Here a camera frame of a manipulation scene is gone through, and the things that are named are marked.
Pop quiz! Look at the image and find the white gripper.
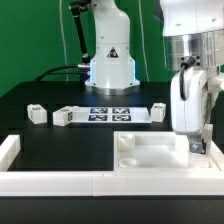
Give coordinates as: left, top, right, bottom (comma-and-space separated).
170, 68, 224, 155

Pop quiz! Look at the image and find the white square tabletop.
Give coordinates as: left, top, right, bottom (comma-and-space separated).
114, 131, 221, 170

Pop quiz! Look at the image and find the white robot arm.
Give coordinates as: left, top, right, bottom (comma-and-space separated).
85, 0, 224, 154

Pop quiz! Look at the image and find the white U-shaped fence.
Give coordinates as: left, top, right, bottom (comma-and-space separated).
0, 135, 224, 196

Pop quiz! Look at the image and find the white marker base sheet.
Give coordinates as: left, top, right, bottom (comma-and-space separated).
73, 107, 151, 123

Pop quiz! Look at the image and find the black cable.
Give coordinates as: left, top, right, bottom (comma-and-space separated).
34, 64, 91, 82

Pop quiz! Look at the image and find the white hanging cable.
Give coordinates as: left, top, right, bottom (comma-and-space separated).
59, 0, 70, 82

